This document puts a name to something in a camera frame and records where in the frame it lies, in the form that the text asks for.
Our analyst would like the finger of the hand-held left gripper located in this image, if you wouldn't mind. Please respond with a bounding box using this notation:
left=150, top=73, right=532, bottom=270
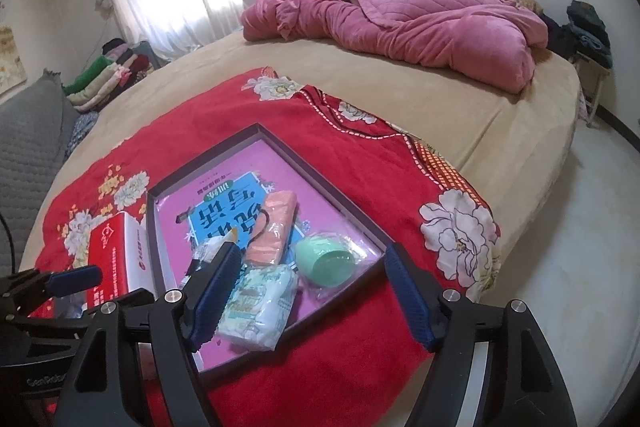
left=10, top=288, right=156, bottom=329
left=30, top=264, right=103, bottom=300

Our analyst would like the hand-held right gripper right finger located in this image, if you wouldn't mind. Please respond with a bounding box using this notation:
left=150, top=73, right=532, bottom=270
left=384, top=242, right=576, bottom=427

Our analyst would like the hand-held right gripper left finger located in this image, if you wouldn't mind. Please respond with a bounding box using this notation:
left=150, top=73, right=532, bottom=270
left=52, top=241, right=241, bottom=427

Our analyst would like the white packet with black band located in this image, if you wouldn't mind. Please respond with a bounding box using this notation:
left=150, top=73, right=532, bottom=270
left=182, top=227, right=246, bottom=290

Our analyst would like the green white tissue packet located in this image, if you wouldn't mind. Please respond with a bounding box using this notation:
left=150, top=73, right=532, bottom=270
left=216, top=263, right=301, bottom=352

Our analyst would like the green ball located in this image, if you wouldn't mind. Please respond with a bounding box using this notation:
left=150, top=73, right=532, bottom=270
left=292, top=229, right=373, bottom=303

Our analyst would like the pink packaged towel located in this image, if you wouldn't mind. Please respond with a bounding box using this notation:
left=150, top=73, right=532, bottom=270
left=244, top=189, right=300, bottom=268

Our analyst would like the dark shallow box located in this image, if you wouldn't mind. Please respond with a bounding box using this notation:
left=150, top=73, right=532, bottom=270
left=146, top=122, right=393, bottom=390

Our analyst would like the red tissue pack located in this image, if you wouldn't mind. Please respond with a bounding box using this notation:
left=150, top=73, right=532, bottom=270
left=47, top=213, right=153, bottom=308

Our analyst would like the pink and blue book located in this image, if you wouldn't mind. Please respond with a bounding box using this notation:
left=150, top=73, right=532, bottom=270
left=155, top=142, right=386, bottom=370

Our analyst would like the grey quilted sofa cover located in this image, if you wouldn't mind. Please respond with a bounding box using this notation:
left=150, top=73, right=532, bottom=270
left=0, top=69, right=81, bottom=275

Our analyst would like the blue patterned cloth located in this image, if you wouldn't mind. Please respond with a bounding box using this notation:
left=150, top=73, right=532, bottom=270
left=62, top=112, right=101, bottom=158

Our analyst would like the beige bed sheet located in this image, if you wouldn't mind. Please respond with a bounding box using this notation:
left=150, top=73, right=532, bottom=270
left=17, top=29, right=583, bottom=308

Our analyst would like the red floral blanket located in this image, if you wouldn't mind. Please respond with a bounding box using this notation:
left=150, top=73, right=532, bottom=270
left=17, top=67, right=503, bottom=427

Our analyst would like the pile of folded clothes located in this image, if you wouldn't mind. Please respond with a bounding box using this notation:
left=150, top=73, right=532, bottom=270
left=64, top=38, right=161, bottom=112

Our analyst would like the pink quilt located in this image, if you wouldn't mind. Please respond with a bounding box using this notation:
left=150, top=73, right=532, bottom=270
left=241, top=0, right=550, bottom=95

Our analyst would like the dark clothes pile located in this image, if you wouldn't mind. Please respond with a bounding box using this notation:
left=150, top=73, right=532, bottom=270
left=550, top=0, right=613, bottom=68

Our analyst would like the floral wall painting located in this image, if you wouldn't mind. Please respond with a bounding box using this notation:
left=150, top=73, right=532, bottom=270
left=0, top=24, right=28, bottom=95

